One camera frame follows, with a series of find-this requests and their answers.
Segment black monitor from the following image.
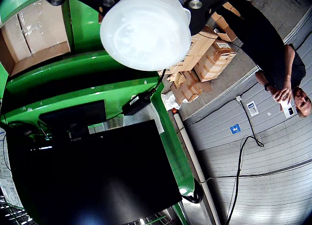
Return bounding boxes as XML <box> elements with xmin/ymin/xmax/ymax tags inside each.
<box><xmin>7</xmin><ymin>119</ymin><xmax>183</xmax><ymax>225</ymax></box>

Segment white smartphone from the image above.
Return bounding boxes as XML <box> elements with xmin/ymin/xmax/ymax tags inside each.
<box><xmin>280</xmin><ymin>102</ymin><xmax>295</xmax><ymax>119</ymax></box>

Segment white plastic wrap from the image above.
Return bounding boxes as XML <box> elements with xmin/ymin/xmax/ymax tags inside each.
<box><xmin>162</xmin><ymin>91</ymin><xmax>181</xmax><ymax>111</ymax></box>

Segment shallow cardboard tray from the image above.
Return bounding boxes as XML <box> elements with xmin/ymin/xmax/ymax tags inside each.
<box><xmin>0</xmin><ymin>0</ymin><xmax>74</xmax><ymax>77</ymax></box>

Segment taped cardboard box stack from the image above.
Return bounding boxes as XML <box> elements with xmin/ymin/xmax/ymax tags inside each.
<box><xmin>194</xmin><ymin>39</ymin><xmax>237</xmax><ymax>83</ymax></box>

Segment black power adapter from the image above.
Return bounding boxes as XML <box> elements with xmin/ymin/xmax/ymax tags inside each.
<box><xmin>121</xmin><ymin>92</ymin><xmax>152</xmax><ymax>116</ymax></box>

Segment thin black cable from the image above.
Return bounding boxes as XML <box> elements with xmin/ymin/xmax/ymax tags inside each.
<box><xmin>147</xmin><ymin>68</ymin><xmax>167</xmax><ymax>99</ymax></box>

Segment printed cardboard box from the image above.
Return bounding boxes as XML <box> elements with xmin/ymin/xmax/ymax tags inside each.
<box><xmin>158</xmin><ymin>24</ymin><xmax>220</xmax><ymax>76</ymax></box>

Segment white pipe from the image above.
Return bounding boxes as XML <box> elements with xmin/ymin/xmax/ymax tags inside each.
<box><xmin>172</xmin><ymin>110</ymin><xmax>221</xmax><ymax>225</ymax></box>

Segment white wall notice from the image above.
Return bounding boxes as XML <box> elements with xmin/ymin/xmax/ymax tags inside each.
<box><xmin>246</xmin><ymin>100</ymin><xmax>259</xmax><ymax>117</ymax></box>

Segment black wall cable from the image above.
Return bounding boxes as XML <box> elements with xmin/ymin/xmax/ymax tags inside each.
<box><xmin>224</xmin><ymin>95</ymin><xmax>265</xmax><ymax>225</ymax></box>

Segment small brown cardboard boxes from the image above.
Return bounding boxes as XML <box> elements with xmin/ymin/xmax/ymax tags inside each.
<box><xmin>167</xmin><ymin>70</ymin><xmax>213</xmax><ymax>106</ymax></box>

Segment person in black clothes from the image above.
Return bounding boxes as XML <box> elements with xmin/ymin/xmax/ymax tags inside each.
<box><xmin>215</xmin><ymin>0</ymin><xmax>312</xmax><ymax>118</ymax></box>

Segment translucent bottle with blue label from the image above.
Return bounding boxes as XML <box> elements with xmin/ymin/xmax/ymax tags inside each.
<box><xmin>99</xmin><ymin>0</ymin><xmax>192</xmax><ymax>72</ymax></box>

